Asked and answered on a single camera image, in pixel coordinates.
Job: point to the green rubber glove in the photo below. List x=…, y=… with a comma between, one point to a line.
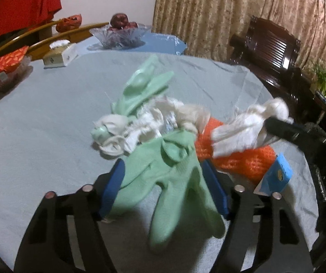
x=177, y=182
x=148, y=88

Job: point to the wooden cabinet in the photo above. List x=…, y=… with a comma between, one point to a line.
x=37, y=38

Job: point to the dark wooden armchair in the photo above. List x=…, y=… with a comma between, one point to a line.
x=268, y=51

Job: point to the red patterned packet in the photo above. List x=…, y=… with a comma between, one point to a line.
x=6, y=62

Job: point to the white tissue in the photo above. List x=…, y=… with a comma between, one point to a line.
x=148, y=125
x=245, y=130

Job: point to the tissue box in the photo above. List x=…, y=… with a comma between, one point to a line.
x=60, y=54

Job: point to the red cloth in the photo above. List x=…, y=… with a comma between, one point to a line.
x=23, y=2

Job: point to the red woven basket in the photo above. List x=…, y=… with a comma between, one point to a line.
x=69, y=22

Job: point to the pile of red apples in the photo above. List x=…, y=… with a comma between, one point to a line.
x=121, y=22

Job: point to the orange foam fruit net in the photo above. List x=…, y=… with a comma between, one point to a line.
x=237, y=162

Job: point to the beige patterned curtain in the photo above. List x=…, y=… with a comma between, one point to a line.
x=222, y=11

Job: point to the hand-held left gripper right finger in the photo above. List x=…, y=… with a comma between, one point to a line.
x=215, y=190

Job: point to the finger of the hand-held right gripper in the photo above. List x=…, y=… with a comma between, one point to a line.
x=282, y=129

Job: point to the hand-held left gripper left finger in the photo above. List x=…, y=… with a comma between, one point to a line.
x=113, y=186

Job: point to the glass fruit bowl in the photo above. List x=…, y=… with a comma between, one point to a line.
x=117, y=36

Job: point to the blue tablecloth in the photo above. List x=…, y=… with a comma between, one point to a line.
x=157, y=42

